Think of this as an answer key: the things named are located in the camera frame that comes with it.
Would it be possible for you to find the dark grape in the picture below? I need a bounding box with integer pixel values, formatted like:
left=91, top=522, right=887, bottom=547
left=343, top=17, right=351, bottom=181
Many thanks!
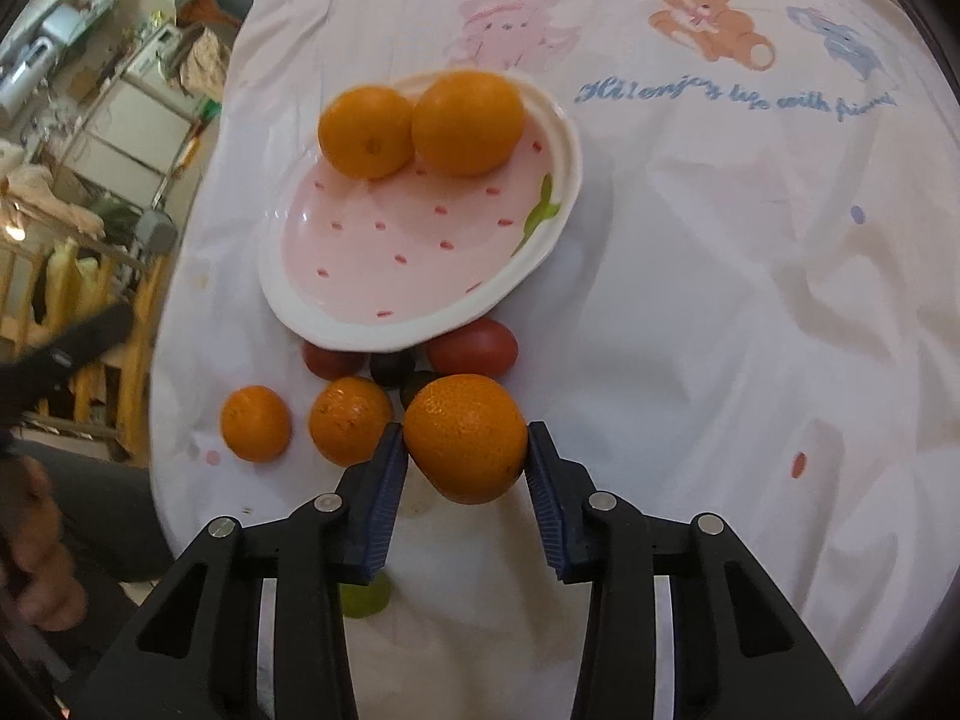
left=369, top=351, right=415, bottom=389
left=397, top=371, right=440, bottom=410

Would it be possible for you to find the small orange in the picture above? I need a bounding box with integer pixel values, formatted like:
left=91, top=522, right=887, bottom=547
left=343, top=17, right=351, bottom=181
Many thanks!
left=309, top=376, right=396, bottom=467
left=220, top=385, right=293, bottom=464

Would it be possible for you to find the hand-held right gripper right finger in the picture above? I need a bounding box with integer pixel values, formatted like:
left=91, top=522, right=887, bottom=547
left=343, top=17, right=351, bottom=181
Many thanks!
left=525, top=421, right=856, bottom=720

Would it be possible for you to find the pink strawberry-pattern plate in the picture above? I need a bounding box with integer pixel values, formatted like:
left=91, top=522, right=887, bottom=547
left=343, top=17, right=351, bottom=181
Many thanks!
left=259, top=67, right=584, bottom=355

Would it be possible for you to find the small red tomato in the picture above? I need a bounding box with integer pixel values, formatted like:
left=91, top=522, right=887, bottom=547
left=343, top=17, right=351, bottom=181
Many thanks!
left=301, top=340, right=368, bottom=382

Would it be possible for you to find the person's grey trouser leg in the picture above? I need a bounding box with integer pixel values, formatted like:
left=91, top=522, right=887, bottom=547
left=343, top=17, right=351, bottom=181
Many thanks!
left=15, top=439, right=177, bottom=691

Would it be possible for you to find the white printed tablecloth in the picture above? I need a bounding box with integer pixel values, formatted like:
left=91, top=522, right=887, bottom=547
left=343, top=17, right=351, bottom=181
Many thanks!
left=146, top=0, right=960, bottom=720

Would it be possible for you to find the large red tomato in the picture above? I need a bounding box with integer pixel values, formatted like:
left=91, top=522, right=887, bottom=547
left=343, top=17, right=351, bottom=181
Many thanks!
left=426, top=317, right=520, bottom=380

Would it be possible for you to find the person's left hand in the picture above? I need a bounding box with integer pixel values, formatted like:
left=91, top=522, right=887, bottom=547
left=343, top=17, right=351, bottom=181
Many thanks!
left=0, top=457, right=89, bottom=631

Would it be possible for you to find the medium orange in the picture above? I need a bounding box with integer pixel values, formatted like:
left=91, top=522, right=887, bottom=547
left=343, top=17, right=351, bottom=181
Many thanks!
left=403, top=375, right=530, bottom=506

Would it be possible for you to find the large orange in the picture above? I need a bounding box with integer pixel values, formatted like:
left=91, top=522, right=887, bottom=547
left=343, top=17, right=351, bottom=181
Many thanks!
left=411, top=69, right=526, bottom=178
left=318, top=85, right=415, bottom=181

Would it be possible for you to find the green plum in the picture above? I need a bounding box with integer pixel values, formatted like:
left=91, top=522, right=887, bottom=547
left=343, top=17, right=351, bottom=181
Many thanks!
left=339, top=574, right=391, bottom=620

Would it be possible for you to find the brown cloth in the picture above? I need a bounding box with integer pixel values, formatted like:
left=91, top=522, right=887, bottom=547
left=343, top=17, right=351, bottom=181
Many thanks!
left=180, top=22, right=230, bottom=102

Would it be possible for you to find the grey plastic object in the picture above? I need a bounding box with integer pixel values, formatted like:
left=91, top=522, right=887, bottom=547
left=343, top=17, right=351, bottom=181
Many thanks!
left=135, top=210, right=177, bottom=256

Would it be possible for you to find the beige cloth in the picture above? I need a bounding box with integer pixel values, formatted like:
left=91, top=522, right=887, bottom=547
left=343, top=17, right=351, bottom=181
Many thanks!
left=0, top=165, right=106, bottom=241

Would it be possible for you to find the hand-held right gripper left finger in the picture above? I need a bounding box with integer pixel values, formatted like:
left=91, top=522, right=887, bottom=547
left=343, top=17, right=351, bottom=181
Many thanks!
left=71, top=422, right=410, bottom=720

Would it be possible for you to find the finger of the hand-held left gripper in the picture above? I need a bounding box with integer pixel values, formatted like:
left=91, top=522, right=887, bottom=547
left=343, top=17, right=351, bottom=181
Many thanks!
left=0, top=304, right=137, bottom=410

